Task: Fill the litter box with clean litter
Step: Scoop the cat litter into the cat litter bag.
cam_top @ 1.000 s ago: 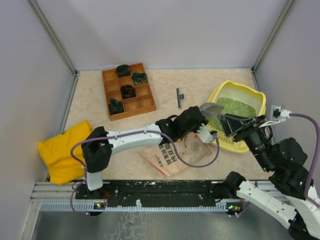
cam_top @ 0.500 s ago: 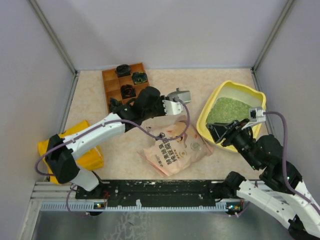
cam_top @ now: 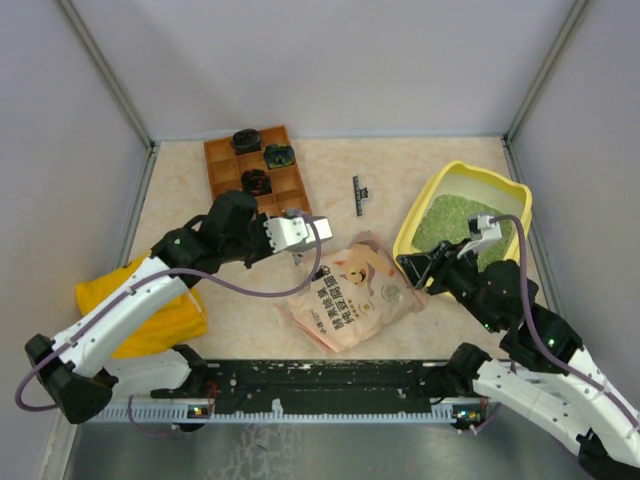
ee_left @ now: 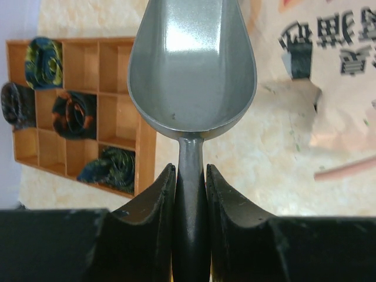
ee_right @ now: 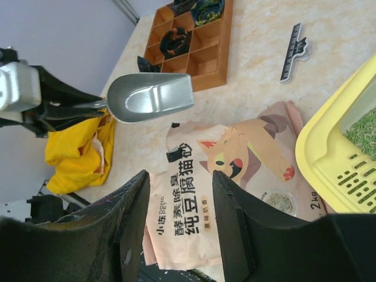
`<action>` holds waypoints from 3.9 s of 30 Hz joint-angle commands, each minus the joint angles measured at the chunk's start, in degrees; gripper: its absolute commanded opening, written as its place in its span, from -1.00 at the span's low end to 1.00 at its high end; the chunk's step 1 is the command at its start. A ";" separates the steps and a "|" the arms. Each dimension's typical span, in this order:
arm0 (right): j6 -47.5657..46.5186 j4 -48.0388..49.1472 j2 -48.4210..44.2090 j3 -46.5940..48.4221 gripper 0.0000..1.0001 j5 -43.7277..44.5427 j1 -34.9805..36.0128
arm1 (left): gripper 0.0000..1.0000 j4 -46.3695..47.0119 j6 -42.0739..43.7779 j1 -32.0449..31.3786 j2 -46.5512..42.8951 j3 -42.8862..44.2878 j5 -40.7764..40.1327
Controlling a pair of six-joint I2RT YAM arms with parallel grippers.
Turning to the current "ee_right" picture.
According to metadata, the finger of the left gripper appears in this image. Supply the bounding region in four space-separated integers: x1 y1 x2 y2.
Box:
36 66 102 106
35 108 103 131

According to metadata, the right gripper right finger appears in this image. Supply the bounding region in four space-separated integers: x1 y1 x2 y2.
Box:
212 172 375 281

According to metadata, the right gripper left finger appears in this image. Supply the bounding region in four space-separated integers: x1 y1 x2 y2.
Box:
1 170 150 281

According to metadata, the silver metal scoop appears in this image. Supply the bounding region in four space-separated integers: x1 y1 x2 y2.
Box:
75 72 194 123

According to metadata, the pink cat litter bag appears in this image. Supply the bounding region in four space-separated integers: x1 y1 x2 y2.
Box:
142 100 335 270

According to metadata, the black bag sealing clip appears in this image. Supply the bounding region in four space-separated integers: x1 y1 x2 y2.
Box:
279 23 312 84

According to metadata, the yellow litter box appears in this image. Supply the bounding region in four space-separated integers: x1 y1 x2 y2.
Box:
296 57 375 214

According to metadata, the green cat litter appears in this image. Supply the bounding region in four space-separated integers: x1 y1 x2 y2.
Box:
344 109 376 161

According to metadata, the yellow cloth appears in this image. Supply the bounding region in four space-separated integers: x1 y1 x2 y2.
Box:
45 110 116 194

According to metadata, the dark rolled item lower left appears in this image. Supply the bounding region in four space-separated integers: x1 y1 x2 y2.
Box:
137 56 161 73

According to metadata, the black orange rolled item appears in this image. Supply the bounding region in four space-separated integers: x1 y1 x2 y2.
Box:
159 27 192 59

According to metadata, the black rolled item top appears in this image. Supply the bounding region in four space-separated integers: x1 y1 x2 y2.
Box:
170 0 197 16

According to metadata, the wooden compartment tray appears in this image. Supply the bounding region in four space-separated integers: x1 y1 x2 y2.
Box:
143 1 233 91

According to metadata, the black green rolled item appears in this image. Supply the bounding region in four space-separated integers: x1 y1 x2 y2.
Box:
190 0 225 27

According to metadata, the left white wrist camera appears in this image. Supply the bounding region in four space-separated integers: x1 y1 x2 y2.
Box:
1 62 42 123

